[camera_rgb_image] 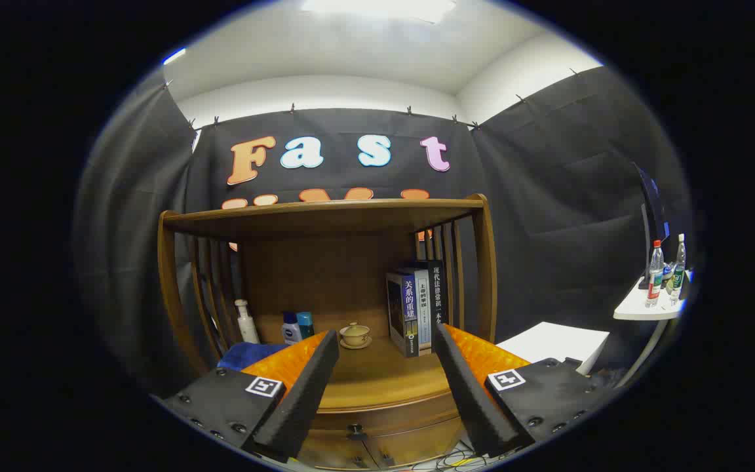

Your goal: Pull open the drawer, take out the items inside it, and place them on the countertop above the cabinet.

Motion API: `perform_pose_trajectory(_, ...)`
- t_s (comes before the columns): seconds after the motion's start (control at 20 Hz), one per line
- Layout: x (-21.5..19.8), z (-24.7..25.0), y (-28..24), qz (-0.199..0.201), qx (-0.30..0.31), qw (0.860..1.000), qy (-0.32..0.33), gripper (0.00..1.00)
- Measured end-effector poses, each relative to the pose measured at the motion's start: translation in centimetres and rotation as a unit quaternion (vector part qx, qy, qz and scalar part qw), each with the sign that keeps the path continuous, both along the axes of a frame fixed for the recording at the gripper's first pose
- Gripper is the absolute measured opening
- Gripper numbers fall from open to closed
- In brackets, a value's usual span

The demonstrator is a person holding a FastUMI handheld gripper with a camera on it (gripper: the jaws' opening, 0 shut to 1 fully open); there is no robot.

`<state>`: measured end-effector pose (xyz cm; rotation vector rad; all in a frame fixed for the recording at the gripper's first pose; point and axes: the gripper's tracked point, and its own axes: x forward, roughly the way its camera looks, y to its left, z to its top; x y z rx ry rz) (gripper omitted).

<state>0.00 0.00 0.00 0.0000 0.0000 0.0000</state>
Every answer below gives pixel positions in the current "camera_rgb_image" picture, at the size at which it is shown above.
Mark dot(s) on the wooden drawer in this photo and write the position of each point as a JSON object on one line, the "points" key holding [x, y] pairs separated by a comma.
{"points": [[404, 419]]}

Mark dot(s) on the white side table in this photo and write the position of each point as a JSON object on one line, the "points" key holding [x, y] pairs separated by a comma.
{"points": [[639, 307]]}

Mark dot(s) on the white drawer unit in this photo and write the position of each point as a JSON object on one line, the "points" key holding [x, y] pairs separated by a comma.
{"points": [[548, 341]]}

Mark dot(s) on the black spine book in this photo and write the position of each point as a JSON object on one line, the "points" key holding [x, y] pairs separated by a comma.
{"points": [[438, 288]]}

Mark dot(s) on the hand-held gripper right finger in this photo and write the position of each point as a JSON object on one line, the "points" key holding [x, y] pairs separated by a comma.
{"points": [[472, 400]]}

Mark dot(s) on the clear water bottle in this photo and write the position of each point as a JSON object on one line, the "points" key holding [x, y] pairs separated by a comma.
{"points": [[678, 269]]}

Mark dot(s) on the teal bottle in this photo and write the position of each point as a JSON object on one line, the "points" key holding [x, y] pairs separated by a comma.
{"points": [[306, 324]]}

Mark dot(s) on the white bottle blue cap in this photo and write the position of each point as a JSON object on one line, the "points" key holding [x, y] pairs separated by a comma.
{"points": [[290, 333]]}

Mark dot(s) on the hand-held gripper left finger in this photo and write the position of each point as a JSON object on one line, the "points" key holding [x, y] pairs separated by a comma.
{"points": [[299, 400]]}

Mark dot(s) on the blue spine book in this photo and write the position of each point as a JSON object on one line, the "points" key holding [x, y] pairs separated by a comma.
{"points": [[409, 314]]}

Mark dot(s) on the white pump bottle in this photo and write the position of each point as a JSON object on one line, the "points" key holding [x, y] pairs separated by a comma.
{"points": [[248, 328]]}

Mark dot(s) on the wooden countertop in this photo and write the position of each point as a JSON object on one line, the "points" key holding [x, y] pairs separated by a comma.
{"points": [[384, 377]]}

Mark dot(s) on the wooden cabinet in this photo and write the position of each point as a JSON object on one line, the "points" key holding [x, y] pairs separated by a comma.
{"points": [[325, 275]]}

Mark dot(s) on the pale spine book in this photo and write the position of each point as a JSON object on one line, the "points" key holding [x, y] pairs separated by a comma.
{"points": [[425, 308]]}

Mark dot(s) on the blue towel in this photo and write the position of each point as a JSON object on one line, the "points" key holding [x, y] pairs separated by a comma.
{"points": [[246, 354]]}

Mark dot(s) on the beige lidded teacup with saucer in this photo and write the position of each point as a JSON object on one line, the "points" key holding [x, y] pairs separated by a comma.
{"points": [[355, 335]]}

